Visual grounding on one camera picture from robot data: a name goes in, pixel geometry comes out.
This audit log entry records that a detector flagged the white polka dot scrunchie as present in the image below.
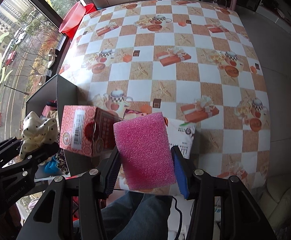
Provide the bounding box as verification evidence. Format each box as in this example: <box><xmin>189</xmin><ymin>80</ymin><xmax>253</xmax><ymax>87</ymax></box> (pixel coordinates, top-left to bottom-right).
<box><xmin>19</xmin><ymin>111</ymin><xmax>59</xmax><ymax>159</ymax></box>

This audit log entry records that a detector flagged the leopard print scarf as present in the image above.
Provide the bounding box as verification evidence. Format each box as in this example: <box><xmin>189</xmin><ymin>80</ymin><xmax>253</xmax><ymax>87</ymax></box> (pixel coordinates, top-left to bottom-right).
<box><xmin>54</xmin><ymin>149</ymin><xmax>69</xmax><ymax>175</ymax></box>

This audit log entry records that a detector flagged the white open cardboard box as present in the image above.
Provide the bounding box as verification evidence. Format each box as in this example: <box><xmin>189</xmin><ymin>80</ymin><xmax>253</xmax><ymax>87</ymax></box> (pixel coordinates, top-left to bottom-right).
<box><xmin>25</xmin><ymin>73</ymin><xmax>96</xmax><ymax>181</ymax></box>

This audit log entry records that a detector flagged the pink patterned tissue box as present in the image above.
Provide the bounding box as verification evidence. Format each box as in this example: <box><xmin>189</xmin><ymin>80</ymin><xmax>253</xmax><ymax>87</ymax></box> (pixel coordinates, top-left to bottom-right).
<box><xmin>60</xmin><ymin>105</ymin><xmax>122</xmax><ymax>157</ymax></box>

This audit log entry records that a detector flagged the pink plastic basin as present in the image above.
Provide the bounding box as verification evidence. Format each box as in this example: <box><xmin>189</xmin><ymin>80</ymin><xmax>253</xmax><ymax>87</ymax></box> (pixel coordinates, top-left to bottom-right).
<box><xmin>59</xmin><ymin>2</ymin><xmax>86</xmax><ymax>33</ymax></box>

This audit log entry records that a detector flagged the cream sofa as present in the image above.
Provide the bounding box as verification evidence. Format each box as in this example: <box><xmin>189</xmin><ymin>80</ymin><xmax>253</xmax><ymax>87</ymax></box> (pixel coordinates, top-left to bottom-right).
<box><xmin>259</xmin><ymin>174</ymin><xmax>291</xmax><ymax>230</ymax></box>

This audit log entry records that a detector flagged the person's jeans leg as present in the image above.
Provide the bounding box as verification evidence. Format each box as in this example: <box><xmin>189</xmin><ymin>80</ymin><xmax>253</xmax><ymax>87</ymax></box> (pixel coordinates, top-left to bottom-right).
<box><xmin>101</xmin><ymin>191</ymin><xmax>173</xmax><ymax>239</ymax></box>

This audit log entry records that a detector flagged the red plastic bucket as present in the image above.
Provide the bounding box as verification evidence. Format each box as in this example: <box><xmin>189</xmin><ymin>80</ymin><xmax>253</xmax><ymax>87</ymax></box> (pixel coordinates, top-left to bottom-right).
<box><xmin>65</xmin><ymin>3</ymin><xmax>98</xmax><ymax>40</ymax></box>

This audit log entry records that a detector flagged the checkered patterned tablecloth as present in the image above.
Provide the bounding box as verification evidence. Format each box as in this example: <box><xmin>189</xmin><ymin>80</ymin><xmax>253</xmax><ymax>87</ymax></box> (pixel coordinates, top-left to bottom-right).
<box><xmin>60</xmin><ymin>0</ymin><xmax>270</xmax><ymax>189</ymax></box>

